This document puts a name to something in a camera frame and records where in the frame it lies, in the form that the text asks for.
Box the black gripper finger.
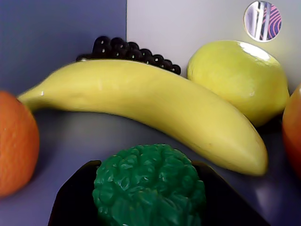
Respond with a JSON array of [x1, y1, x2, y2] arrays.
[[192, 160, 271, 226], [48, 160, 102, 226]]

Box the green plastic broccoli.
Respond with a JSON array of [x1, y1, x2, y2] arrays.
[[92, 143, 207, 226]]

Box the textured orange toy fruit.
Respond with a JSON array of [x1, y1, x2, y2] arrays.
[[0, 90, 40, 197]]

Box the smooth orange toy fruit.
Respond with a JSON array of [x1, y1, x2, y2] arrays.
[[282, 83, 301, 179]]

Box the yellow toy banana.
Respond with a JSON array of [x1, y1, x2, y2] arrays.
[[17, 58, 269, 177]]

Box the yellow toy lemon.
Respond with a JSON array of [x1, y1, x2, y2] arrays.
[[187, 40, 290, 128]]

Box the black toy grapes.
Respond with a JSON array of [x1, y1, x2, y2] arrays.
[[76, 35, 182, 75]]

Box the round shiny sticker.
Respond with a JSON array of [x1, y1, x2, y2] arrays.
[[243, 0, 282, 43]]

